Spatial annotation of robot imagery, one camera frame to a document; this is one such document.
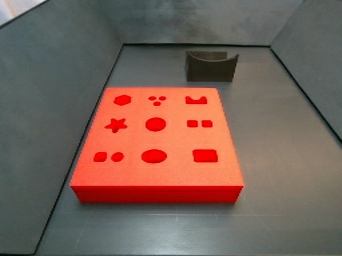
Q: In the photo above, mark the red foam shape board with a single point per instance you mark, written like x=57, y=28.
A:
x=157, y=148

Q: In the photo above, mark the dark grey curved block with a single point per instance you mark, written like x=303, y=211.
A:
x=207, y=66

